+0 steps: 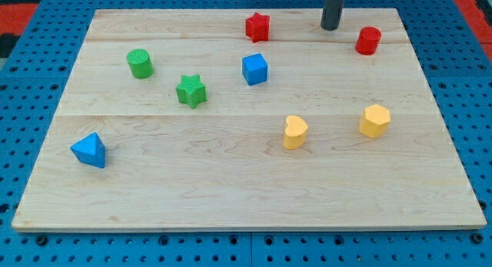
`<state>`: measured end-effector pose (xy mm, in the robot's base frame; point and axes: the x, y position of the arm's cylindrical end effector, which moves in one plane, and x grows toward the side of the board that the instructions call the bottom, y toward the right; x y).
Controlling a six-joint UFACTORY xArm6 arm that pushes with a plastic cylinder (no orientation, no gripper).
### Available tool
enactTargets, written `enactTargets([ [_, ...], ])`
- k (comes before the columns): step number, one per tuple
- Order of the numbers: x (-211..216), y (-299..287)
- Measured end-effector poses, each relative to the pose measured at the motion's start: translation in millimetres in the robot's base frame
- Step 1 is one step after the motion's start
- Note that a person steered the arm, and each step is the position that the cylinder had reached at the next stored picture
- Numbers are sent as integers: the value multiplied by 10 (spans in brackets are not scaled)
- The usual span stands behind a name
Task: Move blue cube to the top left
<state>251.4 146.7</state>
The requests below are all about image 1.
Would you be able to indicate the yellow hexagon block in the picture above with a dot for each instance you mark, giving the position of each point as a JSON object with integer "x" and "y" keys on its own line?
{"x": 374, "y": 121}

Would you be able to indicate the red star block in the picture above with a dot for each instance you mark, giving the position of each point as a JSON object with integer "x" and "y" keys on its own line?
{"x": 257, "y": 27}

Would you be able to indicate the yellow heart block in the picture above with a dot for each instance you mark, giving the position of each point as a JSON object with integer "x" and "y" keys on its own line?
{"x": 295, "y": 132}

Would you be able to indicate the red cylinder block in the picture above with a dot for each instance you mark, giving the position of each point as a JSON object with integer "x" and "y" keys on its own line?
{"x": 368, "y": 40}

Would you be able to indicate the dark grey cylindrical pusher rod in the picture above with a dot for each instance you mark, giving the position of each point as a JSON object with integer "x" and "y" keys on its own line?
{"x": 331, "y": 14}

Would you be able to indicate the light wooden board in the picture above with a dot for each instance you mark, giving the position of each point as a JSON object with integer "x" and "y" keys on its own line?
{"x": 222, "y": 166}

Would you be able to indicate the green star block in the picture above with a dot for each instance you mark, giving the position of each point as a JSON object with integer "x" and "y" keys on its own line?
{"x": 191, "y": 90}

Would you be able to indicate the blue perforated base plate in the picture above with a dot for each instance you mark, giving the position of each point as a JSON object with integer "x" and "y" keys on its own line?
{"x": 33, "y": 78}

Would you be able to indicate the green cylinder block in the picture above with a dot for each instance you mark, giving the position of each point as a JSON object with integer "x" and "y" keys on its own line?
{"x": 139, "y": 62}

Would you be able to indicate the blue cube block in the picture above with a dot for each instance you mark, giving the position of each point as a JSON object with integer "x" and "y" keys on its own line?
{"x": 254, "y": 69}

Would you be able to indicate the blue triangular prism block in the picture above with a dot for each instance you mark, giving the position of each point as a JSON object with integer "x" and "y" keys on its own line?
{"x": 90, "y": 150}

